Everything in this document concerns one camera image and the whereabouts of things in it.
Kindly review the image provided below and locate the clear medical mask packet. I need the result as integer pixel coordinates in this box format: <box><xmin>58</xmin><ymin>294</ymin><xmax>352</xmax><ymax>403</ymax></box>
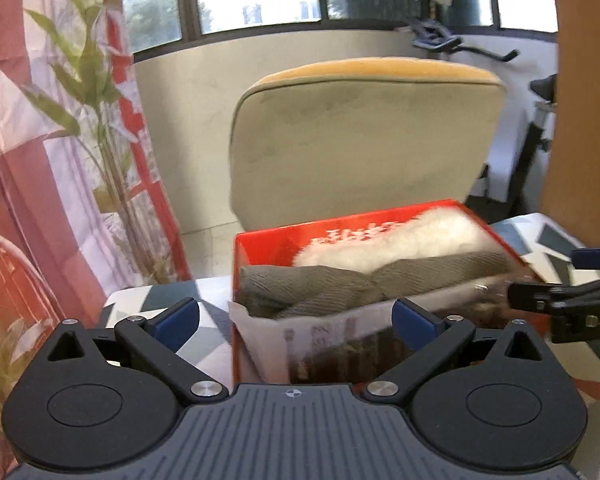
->
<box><xmin>228</xmin><ymin>276</ymin><xmax>510</xmax><ymax>384</ymax></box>

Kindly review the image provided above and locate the white fluffy plush cloth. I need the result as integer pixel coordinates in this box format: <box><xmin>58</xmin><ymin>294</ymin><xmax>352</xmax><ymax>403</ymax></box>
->
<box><xmin>292</xmin><ymin>207</ymin><xmax>498</xmax><ymax>274</ymax></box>

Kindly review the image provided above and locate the olive knit fabric band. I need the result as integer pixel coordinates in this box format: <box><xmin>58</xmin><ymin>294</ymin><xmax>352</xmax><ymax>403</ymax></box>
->
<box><xmin>235</xmin><ymin>252</ymin><xmax>513</xmax><ymax>320</ymax></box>

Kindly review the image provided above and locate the red strawberry cardboard box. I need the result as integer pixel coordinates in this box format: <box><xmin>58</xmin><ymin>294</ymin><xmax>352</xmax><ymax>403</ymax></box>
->
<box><xmin>230</xmin><ymin>200</ymin><xmax>538</xmax><ymax>382</ymax></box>

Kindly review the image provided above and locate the brown wooden panel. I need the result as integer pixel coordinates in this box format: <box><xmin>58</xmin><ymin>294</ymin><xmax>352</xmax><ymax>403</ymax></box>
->
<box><xmin>541</xmin><ymin>0</ymin><xmax>600</xmax><ymax>247</ymax></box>

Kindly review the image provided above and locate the black exercise bike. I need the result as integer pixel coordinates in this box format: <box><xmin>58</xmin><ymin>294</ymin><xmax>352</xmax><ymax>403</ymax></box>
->
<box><xmin>409</xmin><ymin>16</ymin><xmax>560</xmax><ymax>216</ymax></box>

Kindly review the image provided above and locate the red white printed curtain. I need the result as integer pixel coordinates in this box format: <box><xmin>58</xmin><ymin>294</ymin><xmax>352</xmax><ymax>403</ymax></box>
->
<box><xmin>0</xmin><ymin>0</ymin><xmax>190</xmax><ymax>326</ymax></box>

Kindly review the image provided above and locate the beige chair backrest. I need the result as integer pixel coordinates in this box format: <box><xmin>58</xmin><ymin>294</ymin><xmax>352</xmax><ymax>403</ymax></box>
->
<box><xmin>228</xmin><ymin>58</ymin><xmax>506</xmax><ymax>231</ymax></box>

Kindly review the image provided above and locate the tall green bamboo plant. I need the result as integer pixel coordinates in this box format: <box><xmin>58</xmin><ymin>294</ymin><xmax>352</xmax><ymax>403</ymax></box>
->
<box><xmin>22</xmin><ymin>0</ymin><xmax>178</xmax><ymax>292</ymax></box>

